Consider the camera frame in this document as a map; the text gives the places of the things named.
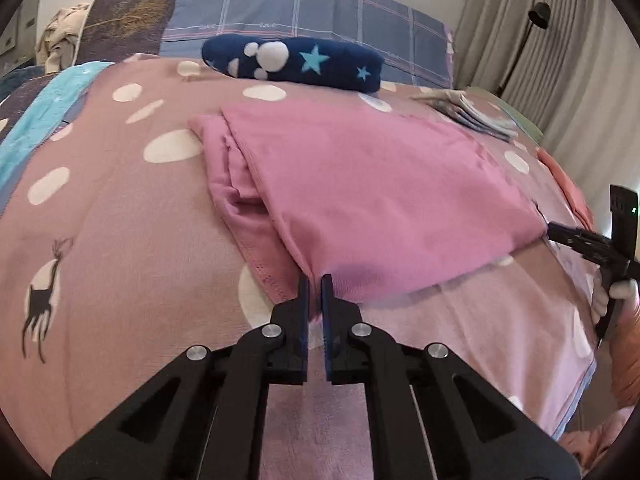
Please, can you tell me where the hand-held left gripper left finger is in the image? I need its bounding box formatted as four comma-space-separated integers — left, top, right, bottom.
51, 273, 311, 480

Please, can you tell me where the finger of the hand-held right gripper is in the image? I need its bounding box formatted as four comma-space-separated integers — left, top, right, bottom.
547, 222, 612, 250
570, 242, 628, 281

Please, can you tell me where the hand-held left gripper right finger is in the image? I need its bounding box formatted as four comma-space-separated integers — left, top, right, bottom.
320, 273, 583, 480

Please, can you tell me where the pink long-sleeve shirt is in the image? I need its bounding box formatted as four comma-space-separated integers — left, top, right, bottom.
187, 102, 548, 321

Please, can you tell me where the person's right forearm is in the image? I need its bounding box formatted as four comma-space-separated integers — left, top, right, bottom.
607, 295, 640, 411

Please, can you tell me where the folded pale clothes pile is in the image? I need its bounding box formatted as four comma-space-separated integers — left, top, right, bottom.
412, 89, 520, 142

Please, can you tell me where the beige clothes heap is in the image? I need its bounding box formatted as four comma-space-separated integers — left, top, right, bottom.
36, 2, 91, 73

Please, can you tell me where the person's right hand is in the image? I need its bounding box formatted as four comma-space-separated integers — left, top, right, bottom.
591, 275, 640, 326

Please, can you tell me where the coral cloth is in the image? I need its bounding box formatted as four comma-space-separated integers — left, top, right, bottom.
537, 147, 596, 228

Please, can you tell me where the green pillow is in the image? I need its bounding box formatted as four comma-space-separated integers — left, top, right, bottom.
467, 86, 543, 141

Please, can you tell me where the beige pleated curtain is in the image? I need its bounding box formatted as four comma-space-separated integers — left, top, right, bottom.
452, 0, 640, 241

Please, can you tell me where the person's pink fuzzy clothing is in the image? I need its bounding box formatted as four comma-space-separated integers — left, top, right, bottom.
559, 405, 640, 478

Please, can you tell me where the pink dotted deer blanket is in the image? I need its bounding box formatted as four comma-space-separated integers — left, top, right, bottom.
0, 52, 601, 480

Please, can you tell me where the black floor lamp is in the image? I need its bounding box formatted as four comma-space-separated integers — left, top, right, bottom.
500, 2, 552, 98

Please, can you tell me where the navy star-print rolled blanket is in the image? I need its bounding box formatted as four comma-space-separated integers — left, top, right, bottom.
201, 35, 385, 95

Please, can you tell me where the blue plaid pillow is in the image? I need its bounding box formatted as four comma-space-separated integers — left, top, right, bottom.
160, 0, 456, 90

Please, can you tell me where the dark teal deer quilt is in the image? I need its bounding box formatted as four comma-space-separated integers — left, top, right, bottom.
0, 60, 116, 211

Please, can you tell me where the dark tree-print cushion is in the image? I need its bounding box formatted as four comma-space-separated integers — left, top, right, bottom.
75, 0, 183, 66

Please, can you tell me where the blue knit blanket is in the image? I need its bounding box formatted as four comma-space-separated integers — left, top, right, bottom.
0, 65, 46, 101

